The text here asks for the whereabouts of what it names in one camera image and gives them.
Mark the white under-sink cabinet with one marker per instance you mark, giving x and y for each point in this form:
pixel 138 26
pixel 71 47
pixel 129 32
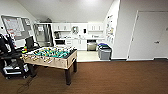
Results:
pixel 79 44

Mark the grey bin with black lid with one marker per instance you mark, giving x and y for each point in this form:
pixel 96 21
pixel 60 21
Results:
pixel 105 53

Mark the black built-in microwave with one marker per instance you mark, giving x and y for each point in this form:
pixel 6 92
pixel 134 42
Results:
pixel 60 41

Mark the green foosball table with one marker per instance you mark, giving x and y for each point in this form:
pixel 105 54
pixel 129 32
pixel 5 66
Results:
pixel 50 58

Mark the stainless steel refrigerator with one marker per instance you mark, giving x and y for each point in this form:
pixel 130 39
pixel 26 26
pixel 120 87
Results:
pixel 43 35

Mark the white note on refrigerator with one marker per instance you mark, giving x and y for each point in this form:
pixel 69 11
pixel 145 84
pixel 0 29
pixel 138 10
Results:
pixel 40 28

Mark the black computer monitor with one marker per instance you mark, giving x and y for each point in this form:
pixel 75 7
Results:
pixel 29 42

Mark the large white door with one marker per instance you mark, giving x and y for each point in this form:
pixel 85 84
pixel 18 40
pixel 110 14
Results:
pixel 148 36

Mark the white two-door wall cabinet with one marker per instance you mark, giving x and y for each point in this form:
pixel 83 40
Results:
pixel 61 26

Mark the large colourful wall poster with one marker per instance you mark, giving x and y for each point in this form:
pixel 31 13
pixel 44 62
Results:
pixel 110 29

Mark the grey wall notice board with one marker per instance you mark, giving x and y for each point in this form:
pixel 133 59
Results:
pixel 16 26

